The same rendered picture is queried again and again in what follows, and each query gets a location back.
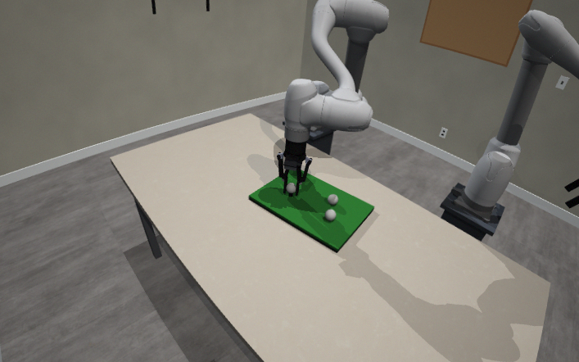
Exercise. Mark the green mat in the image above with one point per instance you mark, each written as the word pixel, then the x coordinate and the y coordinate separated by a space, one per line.
pixel 306 211

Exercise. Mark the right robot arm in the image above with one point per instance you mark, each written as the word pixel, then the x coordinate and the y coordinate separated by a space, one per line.
pixel 342 109

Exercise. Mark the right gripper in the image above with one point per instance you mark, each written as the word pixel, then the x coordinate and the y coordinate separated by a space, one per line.
pixel 294 149

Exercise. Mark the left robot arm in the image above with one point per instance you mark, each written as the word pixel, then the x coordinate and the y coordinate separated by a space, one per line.
pixel 491 175

